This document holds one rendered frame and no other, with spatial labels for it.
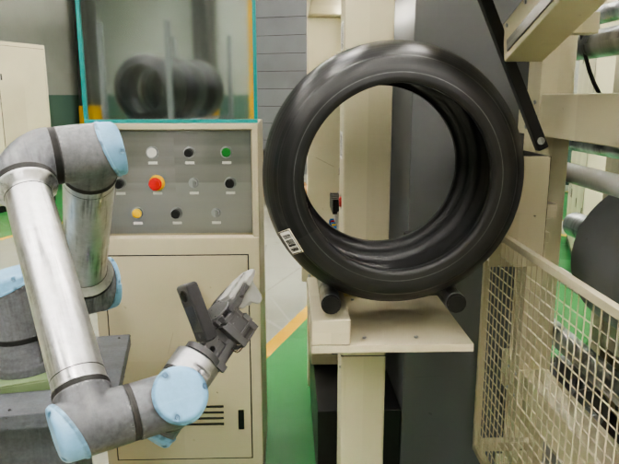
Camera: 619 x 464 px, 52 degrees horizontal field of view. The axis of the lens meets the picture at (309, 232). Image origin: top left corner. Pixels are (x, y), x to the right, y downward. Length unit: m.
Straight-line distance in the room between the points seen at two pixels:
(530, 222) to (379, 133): 0.47
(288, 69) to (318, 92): 9.96
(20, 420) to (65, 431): 0.73
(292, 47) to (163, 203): 9.27
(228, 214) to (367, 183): 0.58
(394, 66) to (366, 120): 0.40
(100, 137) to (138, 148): 0.80
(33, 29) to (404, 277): 11.39
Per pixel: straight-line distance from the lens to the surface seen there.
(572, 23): 1.54
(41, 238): 1.19
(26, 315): 1.82
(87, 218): 1.49
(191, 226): 2.14
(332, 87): 1.32
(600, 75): 4.92
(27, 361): 1.85
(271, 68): 11.40
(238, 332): 1.23
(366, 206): 1.73
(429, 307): 1.70
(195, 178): 2.11
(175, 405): 1.02
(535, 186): 1.76
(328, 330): 1.42
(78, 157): 1.33
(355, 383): 1.89
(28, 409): 1.75
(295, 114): 1.32
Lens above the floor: 1.35
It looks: 12 degrees down
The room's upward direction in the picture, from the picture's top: straight up
